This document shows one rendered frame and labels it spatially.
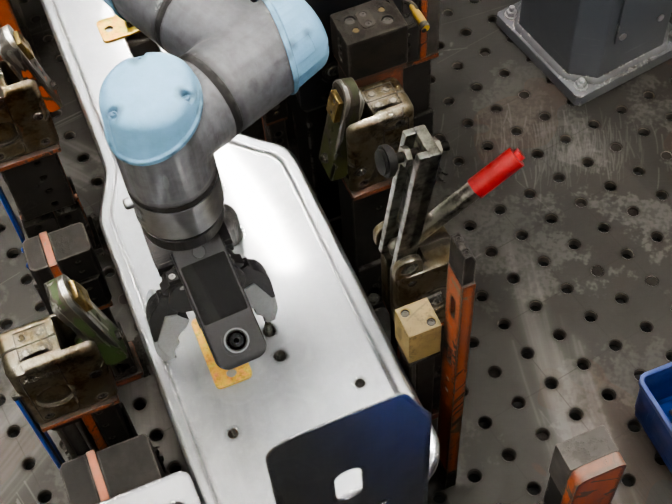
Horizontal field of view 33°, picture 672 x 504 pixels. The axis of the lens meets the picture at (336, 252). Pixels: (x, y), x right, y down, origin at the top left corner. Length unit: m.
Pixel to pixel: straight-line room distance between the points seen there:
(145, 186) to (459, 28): 0.99
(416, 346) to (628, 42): 0.76
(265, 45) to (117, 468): 0.44
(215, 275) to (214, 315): 0.03
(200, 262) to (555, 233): 0.71
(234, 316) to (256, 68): 0.22
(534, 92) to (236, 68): 0.89
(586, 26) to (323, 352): 0.71
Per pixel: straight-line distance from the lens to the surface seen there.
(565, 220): 1.58
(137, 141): 0.84
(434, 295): 1.15
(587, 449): 0.87
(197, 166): 0.88
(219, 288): 0.97
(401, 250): 1.07
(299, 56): 0.90
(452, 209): 1.08
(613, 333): 1.49
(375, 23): 1.21
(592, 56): 1.68
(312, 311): 1.14
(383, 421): 0.74
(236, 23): 0.90
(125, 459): 1.12
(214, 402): 1.10
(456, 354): 1.08
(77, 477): 1.12
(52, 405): 1.18
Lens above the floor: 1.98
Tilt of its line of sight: 57 degrees down
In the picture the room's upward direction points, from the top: 5 degrees counter-clockwise
